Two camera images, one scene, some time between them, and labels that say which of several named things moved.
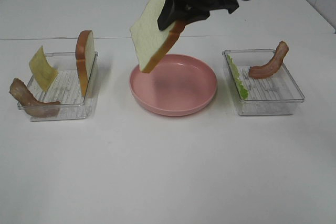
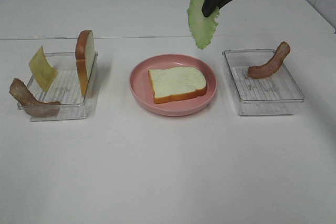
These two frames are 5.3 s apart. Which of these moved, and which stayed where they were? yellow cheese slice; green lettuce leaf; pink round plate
Moved: green lettuce leaf
Stayed: pink round plate; yellow cheese slice
